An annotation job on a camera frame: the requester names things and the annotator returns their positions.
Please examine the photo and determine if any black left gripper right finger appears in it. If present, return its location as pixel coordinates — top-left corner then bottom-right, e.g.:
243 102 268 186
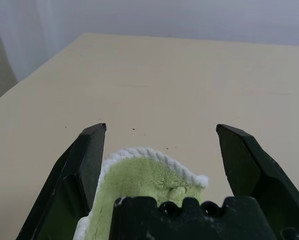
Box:
215 123 299 240

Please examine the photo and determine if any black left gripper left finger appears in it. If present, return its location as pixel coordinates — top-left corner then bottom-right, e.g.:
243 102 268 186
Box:
15 122 107 240

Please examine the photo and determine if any green towel with white edge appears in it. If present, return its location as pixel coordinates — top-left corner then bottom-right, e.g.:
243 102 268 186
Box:
74 147 210 240

